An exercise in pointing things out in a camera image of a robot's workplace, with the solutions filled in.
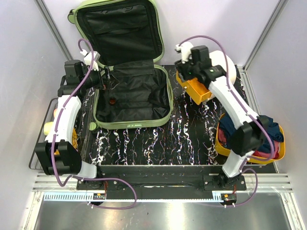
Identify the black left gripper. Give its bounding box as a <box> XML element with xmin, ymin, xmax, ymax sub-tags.
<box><xmin>80</xmin><ymin>64</ymin><xmax>119</xmax><ymax>90</ymax></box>

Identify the white orange drawer cabinet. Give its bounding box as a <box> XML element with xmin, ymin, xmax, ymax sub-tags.
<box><xmin>176</xmin><ymin>48</ymin><xmax>236</xmax><ymax>105</ymax></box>

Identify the green hard-shell suitcase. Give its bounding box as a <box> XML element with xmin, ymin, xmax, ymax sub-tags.
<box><xmin>68</xmin><ymin>0</ymin><xmax>173</xmax><ymax>129</ymax></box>

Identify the navy blue garment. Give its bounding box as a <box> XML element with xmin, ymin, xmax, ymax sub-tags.
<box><xmin>218</xmin><ymin>113</ymin><xmax>284</xmax><ymax>150</ymax></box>

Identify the pink maroon garment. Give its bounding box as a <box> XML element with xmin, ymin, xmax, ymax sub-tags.
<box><xmin>215</xmin><ymin>129</ymin><xmax>280</xmax><ymax>160</ymax></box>

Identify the red garment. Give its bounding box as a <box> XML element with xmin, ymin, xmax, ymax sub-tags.
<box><xmin>253</xmin><ymin>150</ymin><xmax>271</xmax><ymax>159</ymax></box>

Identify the orange plastic basket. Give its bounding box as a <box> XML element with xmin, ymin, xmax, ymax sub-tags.
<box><xmin>215</xmin><ymin>114</ymin><xmax>285</xmax><ymax>164</ymax></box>

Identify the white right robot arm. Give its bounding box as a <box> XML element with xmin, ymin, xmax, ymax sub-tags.
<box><xmin>175</xmin><ymin>42</ymin><xmax>269</xmax><ymax>190</ymax></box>

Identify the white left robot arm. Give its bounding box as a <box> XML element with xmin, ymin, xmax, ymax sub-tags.
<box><xmin>35</xmin><ymin>60</ymin><xmax>104</xmax><ymax>190</ymax></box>

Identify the small brown bottle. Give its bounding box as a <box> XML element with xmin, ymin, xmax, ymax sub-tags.
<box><xmin>109</xmin><ymin>97</ymin><xmax>117</xmax><ymax>106</ymax></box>

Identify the pink cup in basket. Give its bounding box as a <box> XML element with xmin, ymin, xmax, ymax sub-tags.
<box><xmin>53</xmin><ymin>109</ymin><xmax>57</xmax><ymax>118</ymax></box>

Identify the black marble pattern mat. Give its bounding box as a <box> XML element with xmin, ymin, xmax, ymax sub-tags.
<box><xmin>74</xmin><ymin>64</ymin><xmax>274</xmax><ymax>166</ymax></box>

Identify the yellow dotted plate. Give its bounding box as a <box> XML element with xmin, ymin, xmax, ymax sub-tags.
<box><xmin>72</xmin><ymin>129</ymin><xmax>78</xmax><ymax>149</ymax></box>

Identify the yellow cup in basket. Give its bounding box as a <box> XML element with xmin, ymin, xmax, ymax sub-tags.
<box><xmin>43</xmin><ymin>122</ymin><xmax>54</xmax><ymax>136</ymax></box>

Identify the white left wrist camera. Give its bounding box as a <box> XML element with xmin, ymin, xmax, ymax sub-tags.
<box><xmin>80</xmin><ymin>49</ymin><xmax>100</xmax><ymax>71</ymax></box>

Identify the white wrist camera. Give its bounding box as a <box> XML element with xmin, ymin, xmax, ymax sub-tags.
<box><xmin>175</xmin><ymin>42</ymin><xmax>194</xmax><ymax>63</ymax></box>
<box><xmin>80</xmin><ymin>49</ymin><xmax>100</xmax><ymax>71</ymax></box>

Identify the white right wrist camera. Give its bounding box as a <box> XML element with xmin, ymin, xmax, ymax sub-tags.
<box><xmin>175</xmin><ymin>42</ymin><xmax>194</xmax><ymax>63</ymax></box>

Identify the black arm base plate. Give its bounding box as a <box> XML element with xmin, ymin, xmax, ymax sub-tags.
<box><xmin>76</xmin><ymin>164</ymin><xmax>247</xmax><ymax>192</ymax></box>

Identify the black wire basket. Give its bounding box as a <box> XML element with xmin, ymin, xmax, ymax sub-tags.
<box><xmin>29</xmin><ymin>97</ymin><xmax>96</xmax><ymax>171</ymax></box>

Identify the aluminium rail frame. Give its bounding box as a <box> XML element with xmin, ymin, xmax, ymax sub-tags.
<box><xmin>22</xmin><ymin>172</ymin><xmax>307</xmax><ymax>230</ymax></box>

